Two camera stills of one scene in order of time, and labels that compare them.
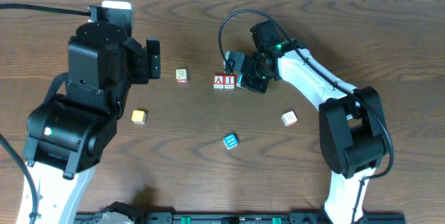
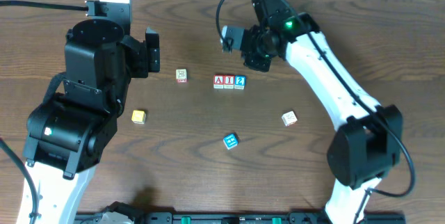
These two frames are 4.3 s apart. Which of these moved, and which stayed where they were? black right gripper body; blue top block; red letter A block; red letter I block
Moved: black right gripper body
Stayed: red letter I block; blue top block; red letter A block
